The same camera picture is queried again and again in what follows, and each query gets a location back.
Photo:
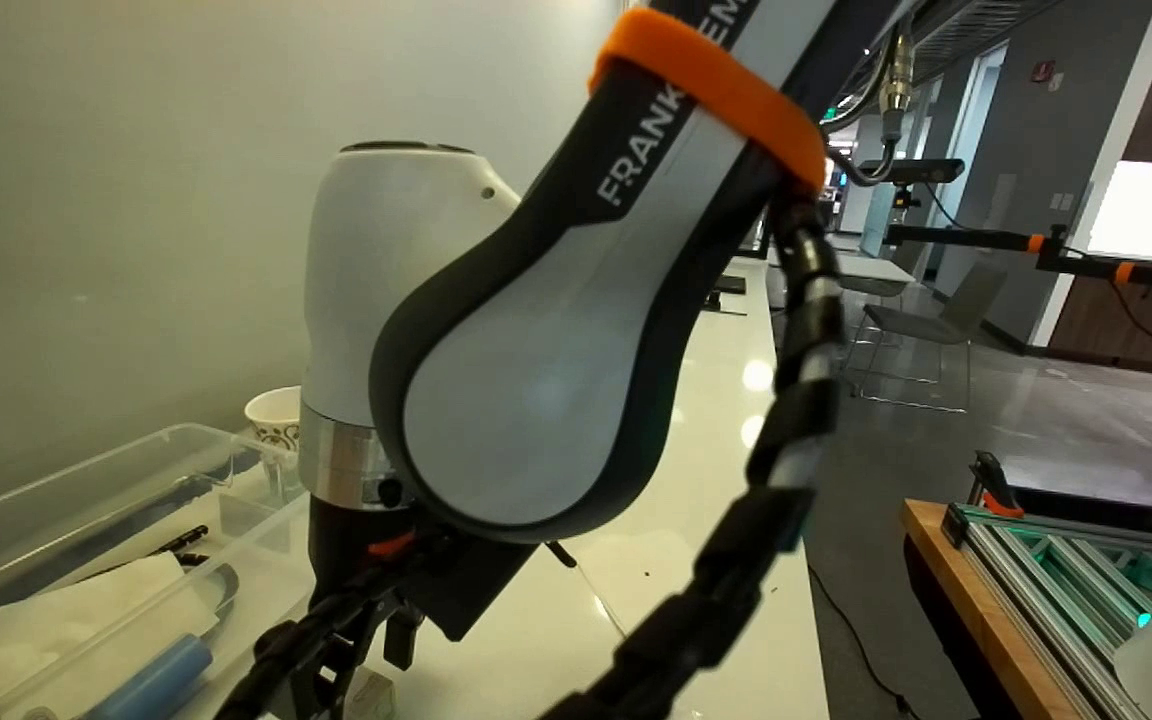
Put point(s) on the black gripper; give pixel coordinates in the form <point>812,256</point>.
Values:
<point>456,572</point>

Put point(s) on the patterned paper cup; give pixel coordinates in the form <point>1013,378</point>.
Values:
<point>278,419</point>

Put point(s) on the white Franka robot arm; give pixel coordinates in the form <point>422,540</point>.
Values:
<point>536,402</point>

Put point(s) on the black camera on stand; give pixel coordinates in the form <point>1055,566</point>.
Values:
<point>910,171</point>

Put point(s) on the wooden base board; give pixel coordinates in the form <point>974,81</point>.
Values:
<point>989,613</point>

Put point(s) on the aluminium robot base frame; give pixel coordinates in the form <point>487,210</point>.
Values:
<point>1070,572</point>

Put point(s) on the blue marker pen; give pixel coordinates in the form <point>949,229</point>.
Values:
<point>158,681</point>

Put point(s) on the clear plastic container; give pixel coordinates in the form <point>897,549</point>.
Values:
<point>98,560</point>

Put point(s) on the black boom bar orange clamps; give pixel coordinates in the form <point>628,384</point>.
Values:
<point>1042,244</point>

